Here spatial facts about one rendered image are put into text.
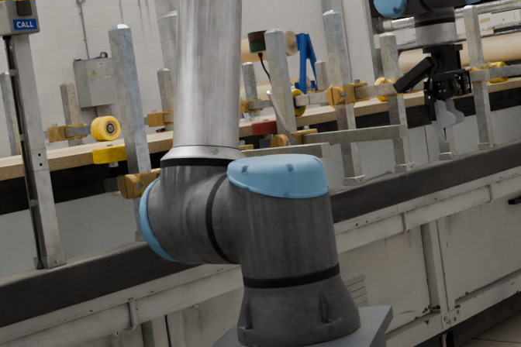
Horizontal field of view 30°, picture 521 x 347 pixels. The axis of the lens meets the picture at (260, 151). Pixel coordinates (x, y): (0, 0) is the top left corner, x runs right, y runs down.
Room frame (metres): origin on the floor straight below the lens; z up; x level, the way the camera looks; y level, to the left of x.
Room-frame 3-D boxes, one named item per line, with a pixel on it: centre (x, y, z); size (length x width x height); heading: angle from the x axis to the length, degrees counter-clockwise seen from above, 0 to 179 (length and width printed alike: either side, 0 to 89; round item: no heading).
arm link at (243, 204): (1.49, -0.01, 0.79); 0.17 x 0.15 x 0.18; 47
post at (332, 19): (2.63, -0.24, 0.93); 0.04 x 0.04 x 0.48; 48
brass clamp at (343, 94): (2.64, -0.26, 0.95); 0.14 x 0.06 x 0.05; 138
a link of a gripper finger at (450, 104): (2.19, -0.44, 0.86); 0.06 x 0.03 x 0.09; 49
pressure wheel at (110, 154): (2.19, 0.33, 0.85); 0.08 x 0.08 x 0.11
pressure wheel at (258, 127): (2.54, -0.03, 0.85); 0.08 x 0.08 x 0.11
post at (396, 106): (2.81, -0.41, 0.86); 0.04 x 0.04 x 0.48; 48
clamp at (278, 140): (2.46, -0.09, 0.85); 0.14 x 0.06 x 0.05; 138
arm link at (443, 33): (2.18, -0.43, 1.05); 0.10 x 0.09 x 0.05; 139
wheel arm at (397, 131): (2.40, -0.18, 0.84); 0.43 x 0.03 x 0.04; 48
